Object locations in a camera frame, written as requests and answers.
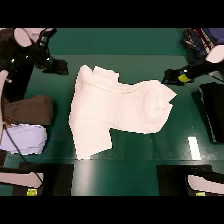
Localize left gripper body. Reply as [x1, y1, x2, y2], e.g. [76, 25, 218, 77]
[42, 58, 70, 76]

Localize pale lilac garment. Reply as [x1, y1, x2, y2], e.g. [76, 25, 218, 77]
[0, 123, 48, 156]

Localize white T-shirt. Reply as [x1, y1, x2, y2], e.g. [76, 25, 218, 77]
[68, 64, 178, 161]

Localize brown garment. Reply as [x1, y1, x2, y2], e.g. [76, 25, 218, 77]
[3, 95, 55, 127]

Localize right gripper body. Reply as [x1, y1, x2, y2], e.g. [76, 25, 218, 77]
[161, 67, 195, 87]

